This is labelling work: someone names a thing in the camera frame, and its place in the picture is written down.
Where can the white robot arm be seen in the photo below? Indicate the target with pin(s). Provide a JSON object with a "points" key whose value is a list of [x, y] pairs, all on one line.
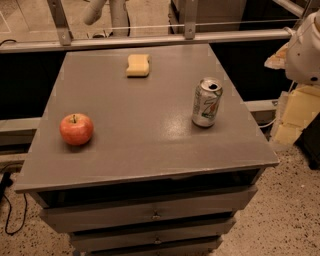
{"points": [[303, 53]]}

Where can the silver 7up soda can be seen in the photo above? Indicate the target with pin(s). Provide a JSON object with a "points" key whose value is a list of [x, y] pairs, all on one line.
{"points": [[206, 102]]}

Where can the grey drawer cabinet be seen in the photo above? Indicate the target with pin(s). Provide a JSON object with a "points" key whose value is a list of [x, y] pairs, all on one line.
{"points": [[149, 182]]}

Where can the yellow sponge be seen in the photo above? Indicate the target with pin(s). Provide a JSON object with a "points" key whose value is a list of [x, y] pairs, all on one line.
{"points": [[138, 65]]}

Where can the red apple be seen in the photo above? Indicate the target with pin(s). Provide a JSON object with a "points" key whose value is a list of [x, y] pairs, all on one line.
{"points": [[76, 129]]}

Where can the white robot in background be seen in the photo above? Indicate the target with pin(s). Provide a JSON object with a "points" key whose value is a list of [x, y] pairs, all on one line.
{"points": [[119, 18]]}

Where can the metal railing frame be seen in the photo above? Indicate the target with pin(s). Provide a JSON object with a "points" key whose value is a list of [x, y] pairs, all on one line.
{"points": [[47, 25]]}

